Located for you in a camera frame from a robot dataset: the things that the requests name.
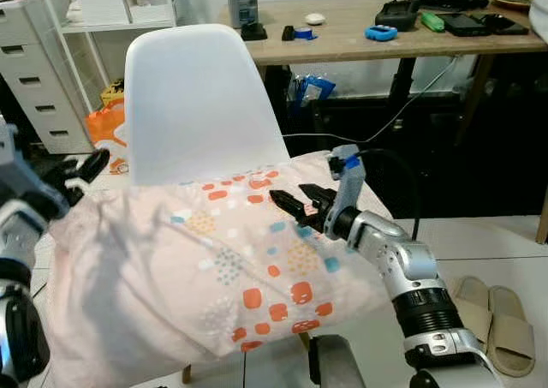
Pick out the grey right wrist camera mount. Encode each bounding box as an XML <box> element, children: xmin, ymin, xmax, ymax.
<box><xmin>328</xmin><ymin>144</ymin><xmax>366</xmax><ymax>235</ymax></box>

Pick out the white hanging cable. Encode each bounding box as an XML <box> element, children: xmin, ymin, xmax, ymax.
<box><xmin>281</xmin><ymin>54</ymin><xmax>459</xmax><ymax>145</ymax></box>

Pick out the orange shopping bag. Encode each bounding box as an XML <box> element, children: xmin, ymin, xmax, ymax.
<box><xmin>86</xmin><ymin>97</ymin><xmax>129</xmax><ymax>175</ymax></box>

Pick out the white plastic chair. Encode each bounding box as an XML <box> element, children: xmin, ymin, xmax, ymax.
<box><xmin>124</xmin><ymin>24</ymin><xmax>311</xmax><ymax>385</ymax></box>

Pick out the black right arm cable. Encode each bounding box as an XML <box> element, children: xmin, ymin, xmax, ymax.
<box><xmin>360</xmin><ymin>148</ymin><xmax>422</xmax><ymax>239</ymax></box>

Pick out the black blue tape dispenser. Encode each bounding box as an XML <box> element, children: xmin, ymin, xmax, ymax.
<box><xmin>281</xmin><ymin>25</ymin><xmax>318</xmax><ymax>42</ymax></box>

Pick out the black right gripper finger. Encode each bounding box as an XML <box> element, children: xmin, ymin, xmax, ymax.
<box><xmin>269</xmin><ymin>189</ymin><xmax>311</xmax><ymax>226</ymax></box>
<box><xmin>298</xmin><ymin>182</ymin><xmax>337</xmax><ymax>207</ymax></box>

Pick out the white metal shelf rack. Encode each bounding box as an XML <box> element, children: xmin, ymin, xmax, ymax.
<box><xmin>39</xmin><ymin>0</ymin><xmax>181</xmax><ymax>115</ymax></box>

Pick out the black charger dock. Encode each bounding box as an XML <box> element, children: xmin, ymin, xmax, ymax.
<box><xmin>375</xmin><ymin>0</ymin><xmax>420</xmax><ymax>31</ymax></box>

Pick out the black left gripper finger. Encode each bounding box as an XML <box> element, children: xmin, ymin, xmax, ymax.
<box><xmin>75</xmin><ymin>147</ymin><xmax>111</xmax><ymax>188</ymax></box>
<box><xmin>53</xmin><ymin>151</ymin><xmax>85</xmax><ymax>183</ymax></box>

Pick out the white shelf organiser box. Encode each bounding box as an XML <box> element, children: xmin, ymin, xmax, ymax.
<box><xmin>73</xmin><ymin>0</ymin><xmax>176</xmax><ymax>27</ymax></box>

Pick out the pink patterned pillow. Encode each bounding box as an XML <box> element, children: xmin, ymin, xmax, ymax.
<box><xmin>43</xmin><ymin>151</ymin><xmax>403</xmax><ymax>367</ymax></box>

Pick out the blue snack packet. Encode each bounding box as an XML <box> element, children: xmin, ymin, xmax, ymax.
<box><xmin>291</xmin><ymin>73</ymin><xmax>337</xmax><ymax>115</ymax></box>

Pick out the beige slipper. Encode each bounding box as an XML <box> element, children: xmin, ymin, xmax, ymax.
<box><xmin>484</xmin><ymin>285</ymin><xmax>536</xmax><ymax>378</ymax></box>
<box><xmin>450</xmin><ymin>275</ymin><xmax>493</xmax><ymax>346</ymax></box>

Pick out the small blue case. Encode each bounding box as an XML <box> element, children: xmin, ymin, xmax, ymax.
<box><xmin>364</xmin><ymin>25</ymin><xmax>399</xmax><ymax>43</ymax></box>

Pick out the grey upright device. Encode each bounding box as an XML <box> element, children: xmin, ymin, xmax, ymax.
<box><xmin>227</xmin><ymin>0</ymin><xmax>259</xmax><ymax>29</ymax></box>

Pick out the wooden desk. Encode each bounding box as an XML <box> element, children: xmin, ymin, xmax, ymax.
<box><xmin>218</xmin><ymin>0</ymin><xmax>548</xmax><ymax>145</ymax></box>

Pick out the yellow black box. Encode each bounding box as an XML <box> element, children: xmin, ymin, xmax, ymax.
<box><xmin>101</xmin><ymin>80</ymin><xmax>125</xmax><ymax>106</ymax></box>

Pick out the black phone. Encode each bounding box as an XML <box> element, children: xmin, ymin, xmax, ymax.
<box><xmin>441</xmin><ymin>13</ymin><xmax>489</xmax><ymax>38</ymax></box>
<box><xmin>479</xmin><ymin>13</ymin><xmax>530</xmax><ymax>36</ymax></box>

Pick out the small black stand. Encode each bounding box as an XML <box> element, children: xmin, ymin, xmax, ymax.
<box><xmin>240</xmin><ymin>21</ymin><xmax>268</xmax><ymax>42</ymax></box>

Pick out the white drawer unit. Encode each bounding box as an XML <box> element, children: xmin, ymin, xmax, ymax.
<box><xmin>0</xmin><ymin>0</ymin><xmax>95</xmax><ymax>155</ymax></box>

